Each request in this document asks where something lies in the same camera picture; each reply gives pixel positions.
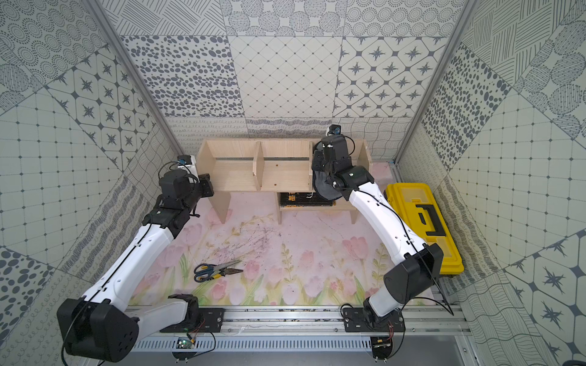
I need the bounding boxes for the grey microfibre cloth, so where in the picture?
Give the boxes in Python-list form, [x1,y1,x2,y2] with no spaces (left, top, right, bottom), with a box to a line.
[312,171,343,201]

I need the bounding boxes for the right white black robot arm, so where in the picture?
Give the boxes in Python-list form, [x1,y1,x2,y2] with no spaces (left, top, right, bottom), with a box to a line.
[312,133,443,323]

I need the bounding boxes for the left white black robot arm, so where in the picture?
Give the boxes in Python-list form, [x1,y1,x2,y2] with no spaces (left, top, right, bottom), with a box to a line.
[56,164,214,362]

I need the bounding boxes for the light wooden bookshelf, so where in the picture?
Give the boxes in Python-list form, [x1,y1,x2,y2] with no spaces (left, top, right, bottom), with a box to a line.
[195,138,359,223]

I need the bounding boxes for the black book on lower shelf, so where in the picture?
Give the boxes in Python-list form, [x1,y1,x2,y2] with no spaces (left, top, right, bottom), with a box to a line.
[279,192,334,207]

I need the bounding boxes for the pink floral table mat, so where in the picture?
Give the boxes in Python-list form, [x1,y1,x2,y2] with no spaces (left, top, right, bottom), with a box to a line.
[131,192,394,306]

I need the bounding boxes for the yellow black toolbox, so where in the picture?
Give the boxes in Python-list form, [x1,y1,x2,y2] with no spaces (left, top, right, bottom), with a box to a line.
[385,183,464,275]

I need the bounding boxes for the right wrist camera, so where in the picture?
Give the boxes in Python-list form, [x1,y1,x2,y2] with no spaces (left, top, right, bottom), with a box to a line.
[327,124,342,136]

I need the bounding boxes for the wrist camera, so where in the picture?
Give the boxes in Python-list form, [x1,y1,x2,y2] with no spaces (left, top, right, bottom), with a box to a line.
[177,155,192,166]
[327,124,342,136]

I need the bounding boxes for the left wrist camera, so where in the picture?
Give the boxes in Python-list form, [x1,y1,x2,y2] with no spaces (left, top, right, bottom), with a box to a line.
[177,155,192,166]

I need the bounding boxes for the blue handled scissors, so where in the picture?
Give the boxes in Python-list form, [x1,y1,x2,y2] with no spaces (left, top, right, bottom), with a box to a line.
[194,260,244,283]

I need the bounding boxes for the aluminium mounting rail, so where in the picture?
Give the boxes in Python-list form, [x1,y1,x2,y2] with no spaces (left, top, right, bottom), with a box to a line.
[98,305,472,337]

